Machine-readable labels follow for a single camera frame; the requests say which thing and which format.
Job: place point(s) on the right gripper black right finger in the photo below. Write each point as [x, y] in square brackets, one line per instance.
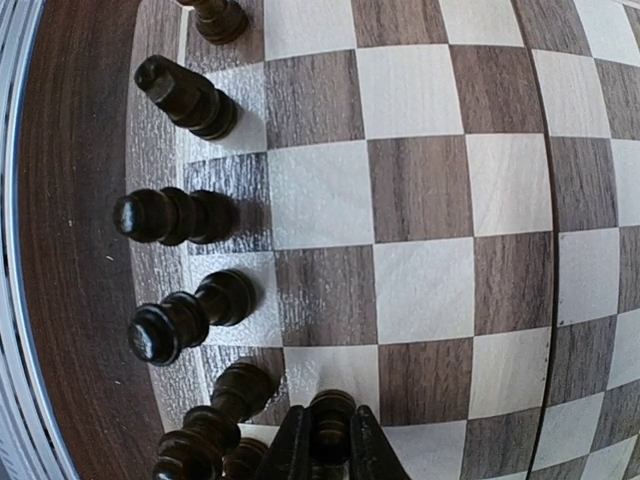
[372, 456]

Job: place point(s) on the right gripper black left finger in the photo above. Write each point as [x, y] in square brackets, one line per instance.
[288, 457]

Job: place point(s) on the dark king chess piece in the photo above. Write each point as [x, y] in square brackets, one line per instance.
[243, 462]

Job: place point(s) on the dark pawn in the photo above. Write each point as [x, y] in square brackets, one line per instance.
[189, 99]
[331, 412]

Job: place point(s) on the dark queen chess piece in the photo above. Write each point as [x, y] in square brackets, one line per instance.
[211, 432]

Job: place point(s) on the dark rook chess piece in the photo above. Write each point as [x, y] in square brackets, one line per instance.
[218, 21]

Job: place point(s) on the wooden chess board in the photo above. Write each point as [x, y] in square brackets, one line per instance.
[440, 207]

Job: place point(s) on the aluminium front frame rail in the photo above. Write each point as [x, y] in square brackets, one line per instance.
[31, 443]

